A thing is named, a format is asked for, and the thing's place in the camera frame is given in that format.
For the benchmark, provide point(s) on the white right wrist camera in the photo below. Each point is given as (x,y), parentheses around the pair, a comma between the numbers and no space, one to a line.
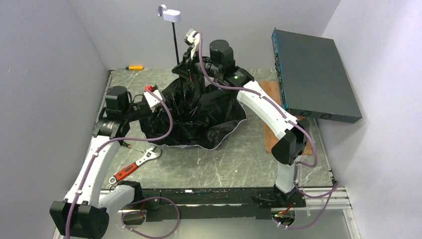
(192,39)

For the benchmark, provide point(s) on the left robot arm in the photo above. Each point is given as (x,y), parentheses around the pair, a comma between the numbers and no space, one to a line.
(92,165)

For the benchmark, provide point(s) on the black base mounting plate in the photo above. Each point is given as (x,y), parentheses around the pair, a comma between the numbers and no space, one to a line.
(214,203)

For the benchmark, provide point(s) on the orange handled tool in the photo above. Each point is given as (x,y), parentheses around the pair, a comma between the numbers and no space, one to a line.
(136,68)

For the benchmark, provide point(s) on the red handled adjustable wrench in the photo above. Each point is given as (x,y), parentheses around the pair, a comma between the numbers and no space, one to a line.
(149,154)

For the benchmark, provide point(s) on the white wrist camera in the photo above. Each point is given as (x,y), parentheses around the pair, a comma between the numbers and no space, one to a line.
(153,96)
(192,39)

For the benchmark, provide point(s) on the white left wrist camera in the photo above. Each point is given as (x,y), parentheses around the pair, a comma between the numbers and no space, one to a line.
(153,96)

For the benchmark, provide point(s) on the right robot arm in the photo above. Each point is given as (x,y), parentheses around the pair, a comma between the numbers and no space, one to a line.
(224,77)

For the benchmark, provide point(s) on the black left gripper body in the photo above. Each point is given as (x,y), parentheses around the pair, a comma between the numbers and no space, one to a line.
(158,112)

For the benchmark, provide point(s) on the dark teal flat box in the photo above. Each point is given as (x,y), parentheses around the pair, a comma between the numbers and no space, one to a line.
(312,79)

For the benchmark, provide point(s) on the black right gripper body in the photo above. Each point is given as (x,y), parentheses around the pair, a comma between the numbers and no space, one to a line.
(187,66)

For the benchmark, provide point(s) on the lilac folding umbrella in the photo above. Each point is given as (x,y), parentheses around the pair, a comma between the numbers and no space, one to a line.
(202,115)

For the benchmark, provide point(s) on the aluminium frame rail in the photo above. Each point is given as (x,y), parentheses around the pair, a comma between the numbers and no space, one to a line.
(317,201)

